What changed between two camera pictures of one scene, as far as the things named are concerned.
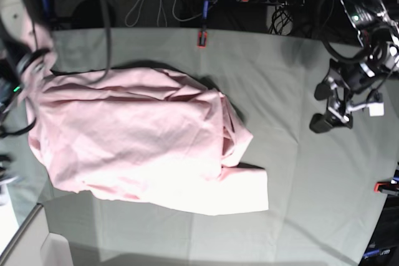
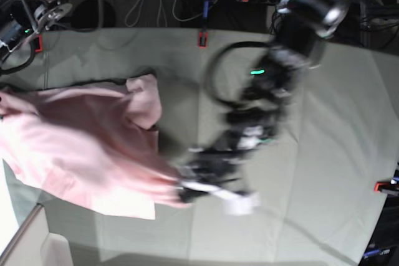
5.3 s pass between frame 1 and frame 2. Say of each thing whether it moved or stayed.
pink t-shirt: moved
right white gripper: moved
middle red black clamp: stayed
